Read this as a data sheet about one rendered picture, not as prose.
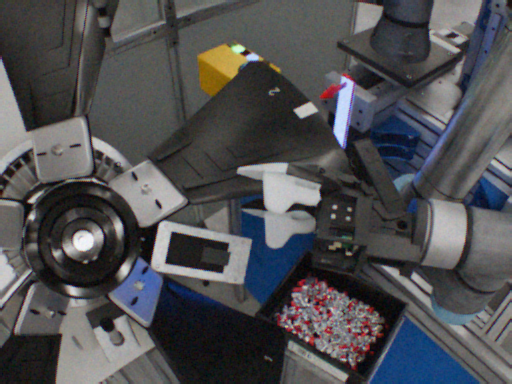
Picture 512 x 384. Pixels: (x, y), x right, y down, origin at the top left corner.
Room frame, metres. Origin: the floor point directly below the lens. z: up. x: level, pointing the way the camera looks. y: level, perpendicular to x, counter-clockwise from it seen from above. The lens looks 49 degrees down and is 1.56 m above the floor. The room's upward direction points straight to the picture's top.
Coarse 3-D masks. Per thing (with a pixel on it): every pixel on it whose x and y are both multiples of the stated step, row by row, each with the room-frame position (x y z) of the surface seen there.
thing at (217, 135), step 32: (256, 64) 0.55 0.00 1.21; (224, 96) 0.49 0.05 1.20; (256, 96) 0.49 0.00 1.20; (288, 96) 0.50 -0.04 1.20; (192, 128) 0.43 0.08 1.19; (224, 128) 0.43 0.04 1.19; (256, 128) 0.43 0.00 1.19; (288, 128) 0.44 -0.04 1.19; (320, 128) 0.45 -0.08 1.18; (160, 160) 0.37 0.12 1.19; (192, 160) 0.37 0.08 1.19; (224, 160) 0.38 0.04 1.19; (256, 160) 0.38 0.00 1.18; (288, 160) 0.39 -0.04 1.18; (320, 160) 0.40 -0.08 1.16; (192, 192) 0.33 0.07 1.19; (224, 192) 0.33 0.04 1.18; (256, 192) 0.34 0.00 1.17
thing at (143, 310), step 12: (144, 264) 0.28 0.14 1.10; (132, 276) 0.25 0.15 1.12; (144, 276) 0.26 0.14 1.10; (156, 276) 0.28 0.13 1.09; (120, 288) 0.23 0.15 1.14; (132, 288) 0.24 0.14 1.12; (144, 288) 0.25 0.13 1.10; (156, 288) 0.26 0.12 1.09; (120, 300) 0.21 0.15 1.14; (132, 300) 0.22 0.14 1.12; (144, 300) 0.23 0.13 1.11; (156, 300) 0.24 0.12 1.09; (132, 312) 0.20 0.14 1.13; (144, 312) 0.21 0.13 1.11; (144, 324) 0.20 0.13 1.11
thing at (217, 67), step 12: (216, 48) 0.84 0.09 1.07; (228, 48) 0.84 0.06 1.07; (204, 60) 0.80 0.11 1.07; (216, 60) 0.79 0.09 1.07; (228, 60) 0.79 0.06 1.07; (240, 60) 0.79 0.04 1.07; (204, 72) 0.80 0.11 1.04; (216, 72) 0.76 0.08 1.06; (228, 72) 0.75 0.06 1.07; (204, 84) 0.80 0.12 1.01; (216, 84) 0.76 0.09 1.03
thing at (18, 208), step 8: (0, 200) 0.25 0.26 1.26; (0, 208) 0.25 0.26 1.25; (8, 208) 0.25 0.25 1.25; (16, 208) 0.25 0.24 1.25; (0, 216) 0.25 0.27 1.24; (8, 216) 0.25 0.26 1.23; (16, 216) 0.25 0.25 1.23; (0, 224) 0.25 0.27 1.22; (8, 224) 0.25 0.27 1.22; (16, 224) 0.25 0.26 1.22; (0, 232) 0.25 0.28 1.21; (8, 232) 0.25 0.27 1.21; (16, 232) 0.25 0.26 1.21; (0, 240) 0.25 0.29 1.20; (8, 240) 0.25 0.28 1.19; (16, 240) 0.25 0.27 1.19; (0, 248) 0.25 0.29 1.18; (8, 248) 0.25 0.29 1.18; (16, 248) 0.25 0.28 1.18
